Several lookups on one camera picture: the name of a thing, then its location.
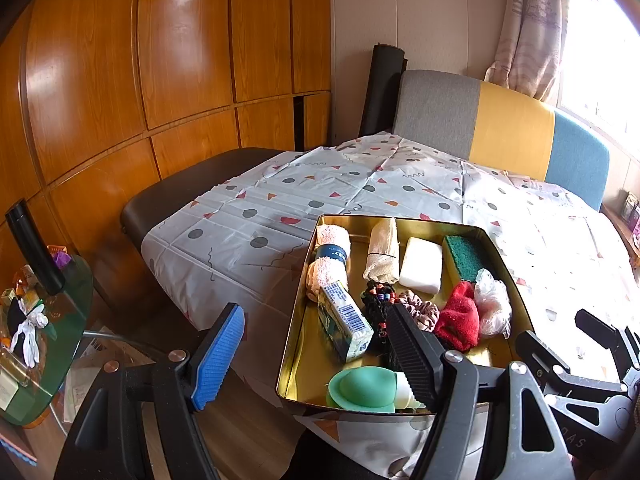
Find blue tissue pack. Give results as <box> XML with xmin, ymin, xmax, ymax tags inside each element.
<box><xmin>318</xmin><ymin>282</ymin><xmax>373</xmax><ymax>362</ymax></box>

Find white sponge block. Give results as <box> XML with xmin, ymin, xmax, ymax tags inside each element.
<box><xmin>399</xmin><ymin>237</ymin><xmax>442</xmax><ymax>296</ymax></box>

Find gold tin box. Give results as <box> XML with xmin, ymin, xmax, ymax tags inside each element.
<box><xmin>276</xmin><ymin>214</ymin><xmax>533</xmax><ymax>413</ymax></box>

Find beige mesh cloth roll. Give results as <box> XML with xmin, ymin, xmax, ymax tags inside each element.
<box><xmin>362</xmin><ymin>218</ymin><xmax>400</xmax><ymax>284</ymax></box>

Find beige curtain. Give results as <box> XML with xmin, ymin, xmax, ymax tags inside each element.
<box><xmin>485</xmin><ymin>0</ymin><xmax>568</xmax><ymax>102</ymax></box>

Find wooden side shelf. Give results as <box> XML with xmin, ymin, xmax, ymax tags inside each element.
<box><xmin>601</xmin><ymin>205</ymin><xmax>639</xmax><ymax>271</ymax></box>

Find black bottle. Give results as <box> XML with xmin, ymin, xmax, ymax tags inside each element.
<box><xmin>6</xmin><ymin>198</ymin><xmax>65</xmax><ymax>296</ymax></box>

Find green scouring pad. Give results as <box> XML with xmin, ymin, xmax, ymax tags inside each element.
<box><xmin>442</xmin><ymin>236</ymin><xmax>490</xmax><ymax>285</ymax></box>

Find green glass side table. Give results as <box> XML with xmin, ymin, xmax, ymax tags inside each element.
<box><xmin>1</xmin><ymin>255</ymin><xmax>93</xmax><ymax>426</ymax></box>

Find clear plastic bag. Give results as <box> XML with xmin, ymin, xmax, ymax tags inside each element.
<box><xmin>474</xmin><ymin>269</ymin><xmax>512</xmax><ymax>339</ymax></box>

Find red fuzzy sock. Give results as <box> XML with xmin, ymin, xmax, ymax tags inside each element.
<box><xmin>434</xmin><ymin>281</ymin><xmax>480</xmax><ymax>352</ymax></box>

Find pink towel with blue band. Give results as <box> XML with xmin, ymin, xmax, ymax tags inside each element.
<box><xmin>306</xmin><ymin>224</ymin><xmax>352</xmax><ymax>302</ymax></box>

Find green hat shaped bottle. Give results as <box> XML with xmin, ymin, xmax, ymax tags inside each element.
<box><xmin>326</xmin><ymin>366</ymin><xmax>425</xmax><ymax>414</ymax></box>

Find grey yellow blue headboard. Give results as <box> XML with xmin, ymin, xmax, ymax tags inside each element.
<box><xmin>393</xmin><ymin>70</ymin><xmax>610</xmax><ymax>210</ymax></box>

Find black rolled mat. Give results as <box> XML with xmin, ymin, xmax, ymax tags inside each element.
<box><xmin>359</xmin><ymin>44</ymin><xmax>408</xmax><ymax>136</ymax></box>

